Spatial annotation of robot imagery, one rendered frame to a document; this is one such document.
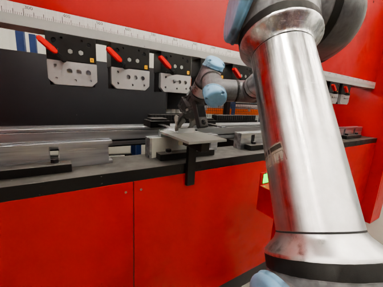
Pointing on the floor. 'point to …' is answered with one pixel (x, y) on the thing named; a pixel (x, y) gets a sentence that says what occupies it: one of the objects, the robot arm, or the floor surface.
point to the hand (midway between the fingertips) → (183, 130)
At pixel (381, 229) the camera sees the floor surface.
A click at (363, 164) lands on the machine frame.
